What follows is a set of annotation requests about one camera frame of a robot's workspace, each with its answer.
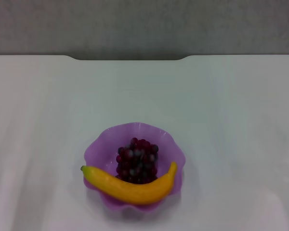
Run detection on yellow plastic banana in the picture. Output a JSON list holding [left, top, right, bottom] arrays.
[[80, 161, 178, 205]]

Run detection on grey partition with white frame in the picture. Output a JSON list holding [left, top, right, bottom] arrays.
[[0, 0, 289, 61]]

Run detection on dark red grape bunch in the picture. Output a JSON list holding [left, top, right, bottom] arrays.
[[115, 137, 159, 185]]

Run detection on purple wavy plastic bowl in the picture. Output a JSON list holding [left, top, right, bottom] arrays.
[[83, 122, 187, 216]]

